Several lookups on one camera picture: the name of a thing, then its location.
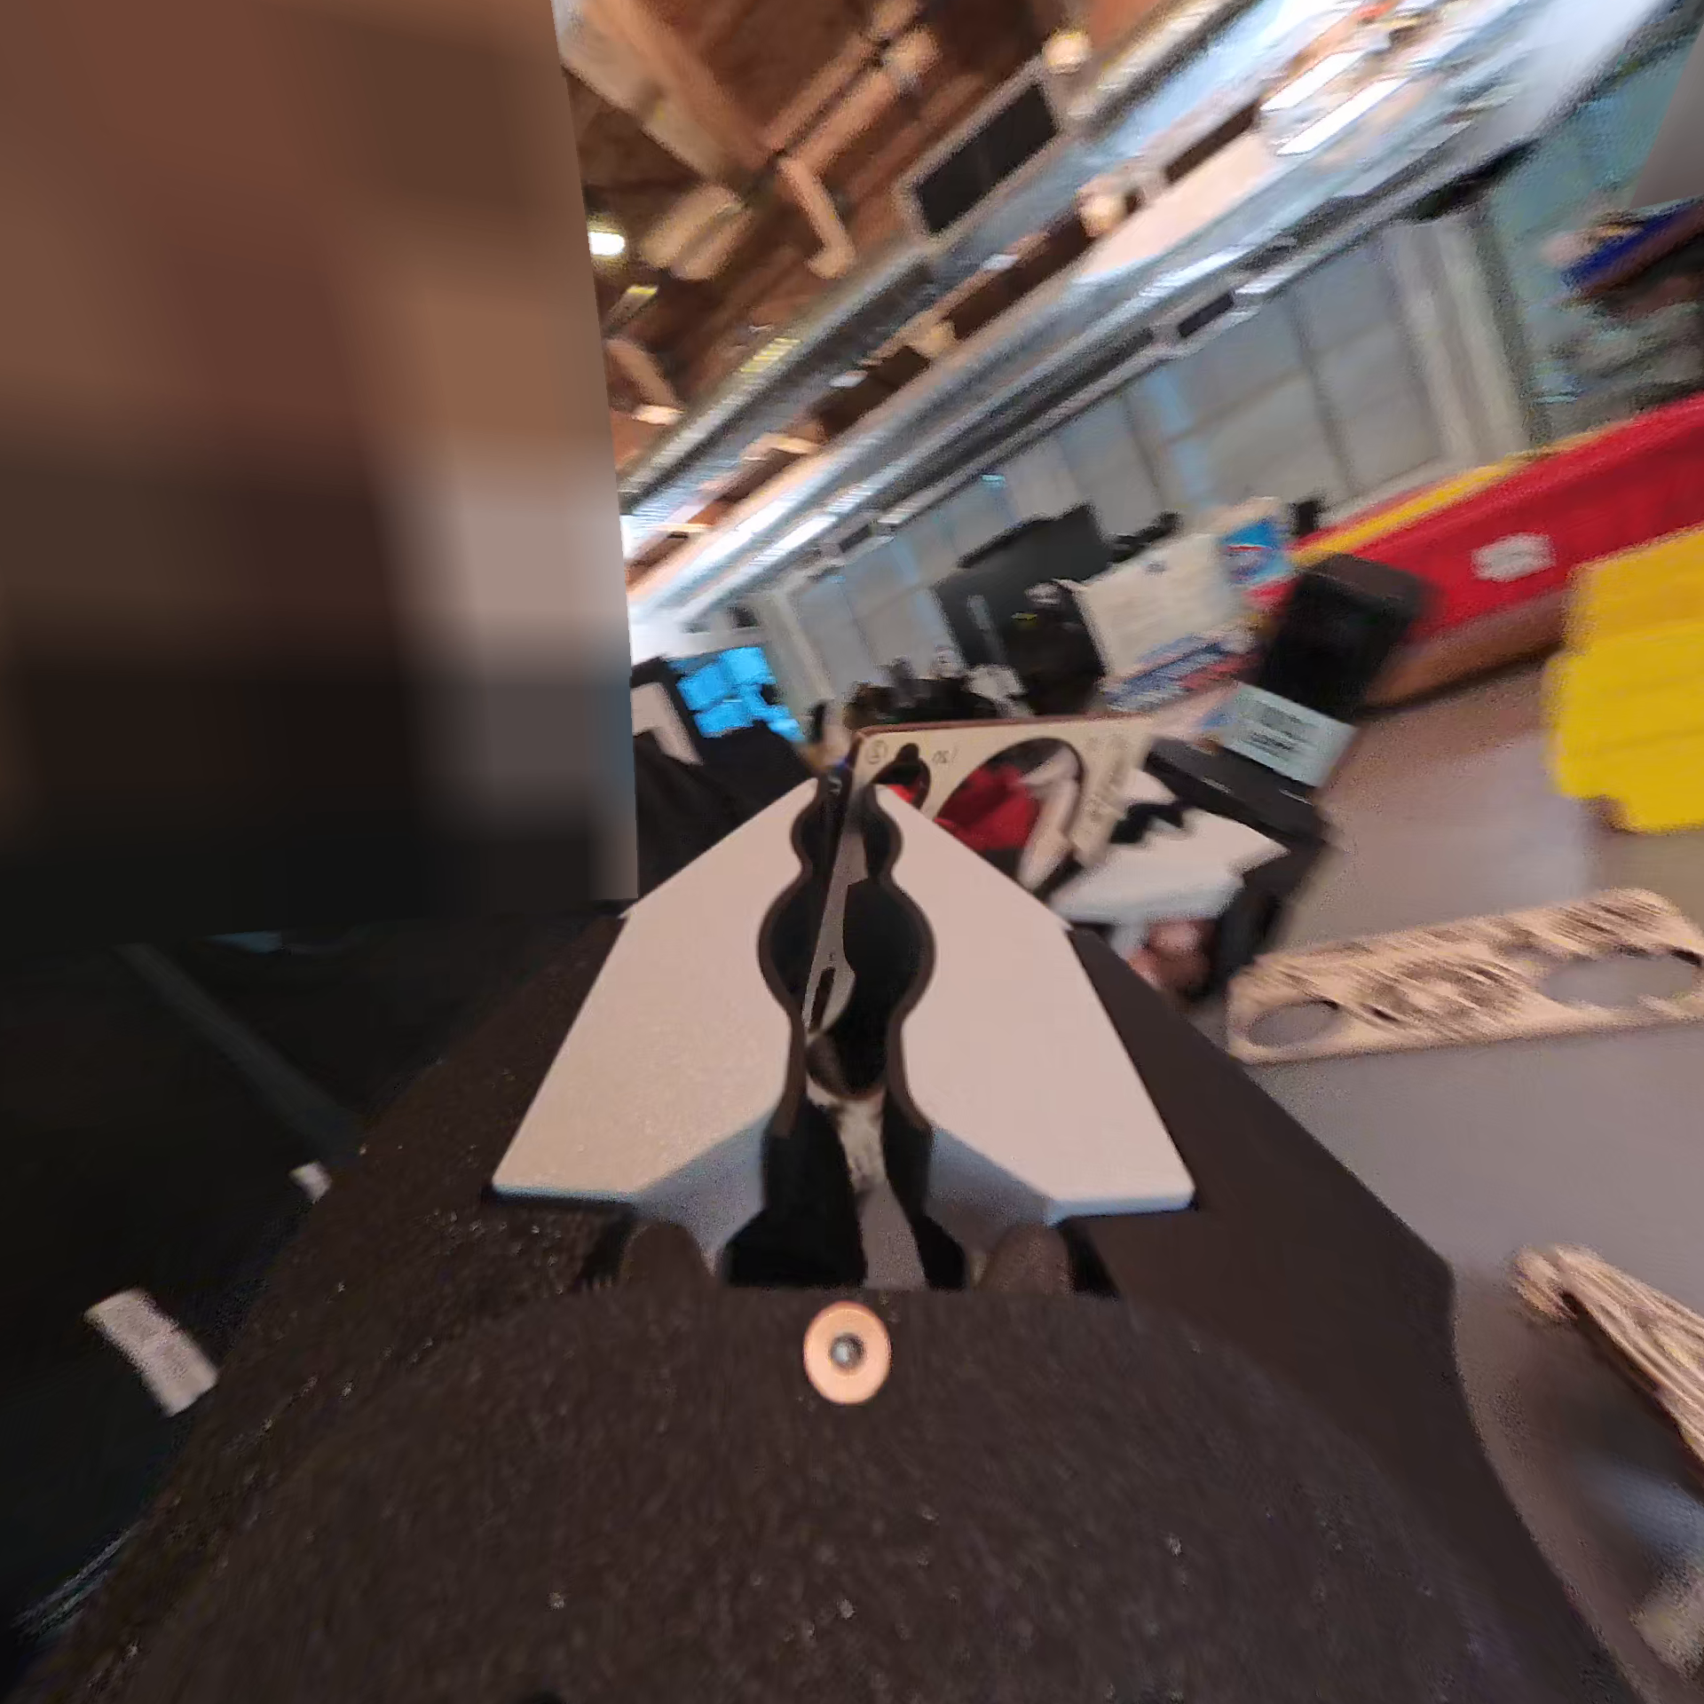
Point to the silver ventilation duct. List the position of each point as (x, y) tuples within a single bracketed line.
[(865, 439)]

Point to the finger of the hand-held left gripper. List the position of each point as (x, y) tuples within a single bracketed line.
[(1054, 812), (1171, 857)]

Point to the wooden puzzle sheet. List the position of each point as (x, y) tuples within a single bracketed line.
[(1439, 970), (1110, 786)]

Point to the wooden gear assembly with pegs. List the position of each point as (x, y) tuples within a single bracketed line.
[(1623, 1331)]

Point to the person's left hand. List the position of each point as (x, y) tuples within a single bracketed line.
[(1178, 950)]

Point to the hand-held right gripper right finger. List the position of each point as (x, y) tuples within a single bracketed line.
[(1039, 1078)]

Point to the white plastic package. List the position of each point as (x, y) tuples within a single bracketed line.
[(1152, 592)]

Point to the person's black printed hoodie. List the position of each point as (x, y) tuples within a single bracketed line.
[(202, 1196)]

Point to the blue glove box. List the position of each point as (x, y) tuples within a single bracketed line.
[(1178, 673)]

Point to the yellow plastic bin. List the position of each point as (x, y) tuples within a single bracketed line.
[(1639, 678)]

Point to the red plastic stool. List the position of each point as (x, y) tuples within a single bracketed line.
[(993, 805)]

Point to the red plastic bin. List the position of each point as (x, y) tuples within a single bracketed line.
[(1530, 518)]

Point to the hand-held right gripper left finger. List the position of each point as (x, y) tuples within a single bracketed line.
[(652, 1065)]

